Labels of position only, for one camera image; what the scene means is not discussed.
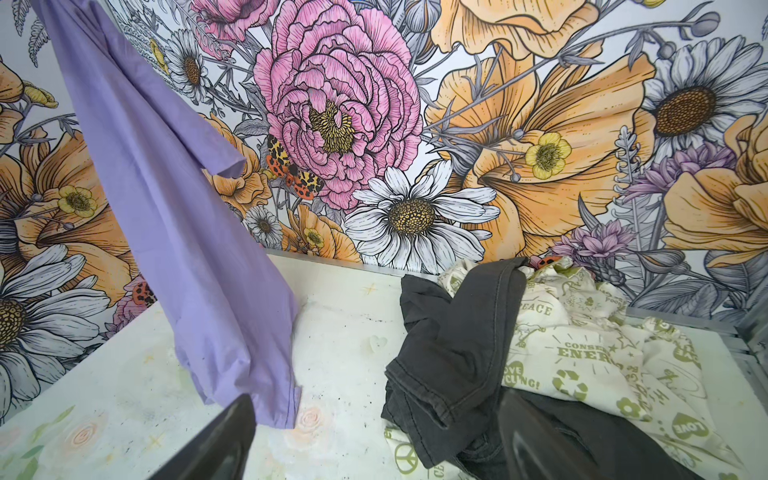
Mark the black cloth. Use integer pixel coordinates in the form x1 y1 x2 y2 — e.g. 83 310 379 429
382 258 692 479

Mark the purple cloth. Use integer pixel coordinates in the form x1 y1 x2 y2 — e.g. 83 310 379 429
32 1 300 429

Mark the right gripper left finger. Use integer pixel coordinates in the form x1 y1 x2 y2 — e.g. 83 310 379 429
150 394 256 480

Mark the white green printed cloth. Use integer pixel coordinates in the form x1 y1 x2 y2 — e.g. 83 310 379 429
383 258 745 479

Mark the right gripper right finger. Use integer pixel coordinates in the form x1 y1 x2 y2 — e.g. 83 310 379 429
497 389 605 479

